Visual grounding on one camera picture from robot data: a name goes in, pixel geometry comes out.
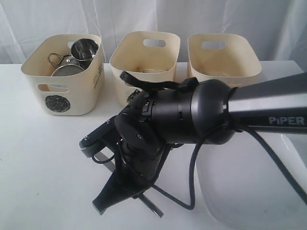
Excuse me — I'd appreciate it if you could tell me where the large stainless steel bowl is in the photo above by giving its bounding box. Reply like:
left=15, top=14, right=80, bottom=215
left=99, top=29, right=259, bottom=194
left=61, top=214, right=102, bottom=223
left=51, top=64, right=84, bottom=77

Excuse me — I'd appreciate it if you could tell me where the black braided cable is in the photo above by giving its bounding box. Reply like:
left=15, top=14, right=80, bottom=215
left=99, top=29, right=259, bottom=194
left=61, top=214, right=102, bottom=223
left=91, top=71, right=307, bottom=211

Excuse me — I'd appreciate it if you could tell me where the stainless steel knife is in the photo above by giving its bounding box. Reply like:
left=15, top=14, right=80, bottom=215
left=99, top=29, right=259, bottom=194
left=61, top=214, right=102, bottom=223
left=92, top=152, right=164, bottom=218

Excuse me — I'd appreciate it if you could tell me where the small stainless steel cup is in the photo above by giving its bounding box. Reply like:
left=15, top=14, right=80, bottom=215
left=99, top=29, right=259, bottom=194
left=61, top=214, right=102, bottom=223
left=71, top=38, right=99, bottom=69

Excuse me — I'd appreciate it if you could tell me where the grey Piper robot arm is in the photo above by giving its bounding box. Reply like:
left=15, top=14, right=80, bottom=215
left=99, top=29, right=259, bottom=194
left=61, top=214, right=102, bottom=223
left=92, top=72, right=307, bottom=214

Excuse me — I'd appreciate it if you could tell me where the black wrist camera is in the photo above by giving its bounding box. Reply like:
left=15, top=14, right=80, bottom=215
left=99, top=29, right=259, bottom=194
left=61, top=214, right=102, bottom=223
left=79, top=116, right=120, bottom=158

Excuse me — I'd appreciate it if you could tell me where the cream bin with circle mark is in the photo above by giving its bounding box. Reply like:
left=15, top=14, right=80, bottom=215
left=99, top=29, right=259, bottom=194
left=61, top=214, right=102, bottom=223
left=21, top=34, right=105, bottom=115

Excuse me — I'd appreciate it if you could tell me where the cream bin with triangle mark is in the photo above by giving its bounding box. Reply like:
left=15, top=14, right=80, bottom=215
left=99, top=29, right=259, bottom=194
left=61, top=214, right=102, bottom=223
left=110, top=31, right=180, bottom=107

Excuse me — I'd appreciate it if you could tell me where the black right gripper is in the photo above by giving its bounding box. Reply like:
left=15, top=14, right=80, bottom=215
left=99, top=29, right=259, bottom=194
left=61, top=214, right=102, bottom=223
left=92, top=138, right=165, bottom=213

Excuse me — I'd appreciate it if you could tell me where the white square plate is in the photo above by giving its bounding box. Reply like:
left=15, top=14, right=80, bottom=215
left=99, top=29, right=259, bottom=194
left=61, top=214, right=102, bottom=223
left=197, top=132, right=307, bottom=230

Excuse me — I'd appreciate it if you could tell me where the white backdrop curtain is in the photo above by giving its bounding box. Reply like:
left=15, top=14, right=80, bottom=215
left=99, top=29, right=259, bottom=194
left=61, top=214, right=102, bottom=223
left=0, top=0, right=307, bottom=69

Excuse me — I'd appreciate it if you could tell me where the steel mug with handle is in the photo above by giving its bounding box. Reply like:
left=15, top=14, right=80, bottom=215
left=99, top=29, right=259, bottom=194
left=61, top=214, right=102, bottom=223
left=47, top=53, right=80, bottom=69

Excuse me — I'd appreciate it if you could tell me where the cream bin with square mark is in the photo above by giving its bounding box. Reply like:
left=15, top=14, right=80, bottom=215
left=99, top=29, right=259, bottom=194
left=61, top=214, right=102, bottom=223
left=188, top=33, right=262, bottom=87

